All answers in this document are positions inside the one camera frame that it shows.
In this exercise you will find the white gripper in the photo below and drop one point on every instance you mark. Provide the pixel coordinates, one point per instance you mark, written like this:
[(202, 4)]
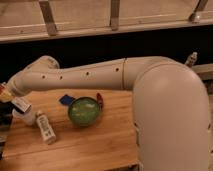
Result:
[(5, 95)]

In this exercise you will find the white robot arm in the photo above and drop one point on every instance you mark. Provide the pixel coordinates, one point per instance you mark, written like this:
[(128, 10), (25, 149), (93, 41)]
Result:
[(171, 108)]

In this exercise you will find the green ceramic bowl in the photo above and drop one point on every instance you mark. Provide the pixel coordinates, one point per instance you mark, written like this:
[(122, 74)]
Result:
[(84, 111)]

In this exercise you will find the white plastic bottle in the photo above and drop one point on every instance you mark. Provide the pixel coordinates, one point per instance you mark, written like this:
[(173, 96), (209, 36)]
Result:
[(45, 127)]

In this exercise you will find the blue flat object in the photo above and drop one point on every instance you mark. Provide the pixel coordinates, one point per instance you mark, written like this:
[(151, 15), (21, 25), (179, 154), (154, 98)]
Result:
[(66, 100)]

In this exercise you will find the red small object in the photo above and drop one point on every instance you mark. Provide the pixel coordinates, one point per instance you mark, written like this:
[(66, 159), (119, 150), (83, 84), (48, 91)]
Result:
[(100, 100)]

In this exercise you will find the wooden table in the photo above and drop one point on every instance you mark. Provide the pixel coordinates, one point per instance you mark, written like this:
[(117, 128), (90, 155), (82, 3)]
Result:
[(108, 144)]

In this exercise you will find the small bottle on ledge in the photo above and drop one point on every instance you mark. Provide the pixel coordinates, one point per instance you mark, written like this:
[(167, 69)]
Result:
[(191, 60)]

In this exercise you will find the metal window frame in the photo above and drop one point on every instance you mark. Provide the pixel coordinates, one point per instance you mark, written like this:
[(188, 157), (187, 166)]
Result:
[(28, 20)]

